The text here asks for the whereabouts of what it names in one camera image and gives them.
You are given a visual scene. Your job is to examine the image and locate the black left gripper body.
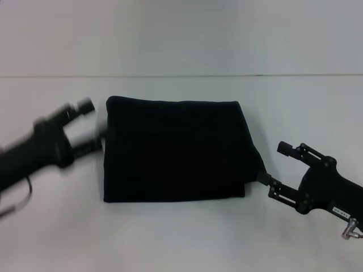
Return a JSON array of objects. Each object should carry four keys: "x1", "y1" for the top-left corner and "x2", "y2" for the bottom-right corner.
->
[{"x1": 0, "y1": 113, "x2": 75, "y2": 194}]

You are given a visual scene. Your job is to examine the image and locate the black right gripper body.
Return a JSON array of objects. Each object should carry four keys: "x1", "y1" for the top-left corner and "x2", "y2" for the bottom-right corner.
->
[{"x1": 296, "y1": 155, "x2": 363, "y2": 226}]

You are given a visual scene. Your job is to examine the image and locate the black shirt with FREE print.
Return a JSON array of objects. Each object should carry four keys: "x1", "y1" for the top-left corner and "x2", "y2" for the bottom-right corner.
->
[{"x1": 102, "y1": 95, "x2": 269, "y2": 205}]

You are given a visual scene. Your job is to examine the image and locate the right gripper cable with plug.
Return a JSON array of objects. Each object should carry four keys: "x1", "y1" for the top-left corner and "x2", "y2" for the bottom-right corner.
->
[{"x1": 340, "y1": 219, "x2": 363, "y2": 239}]

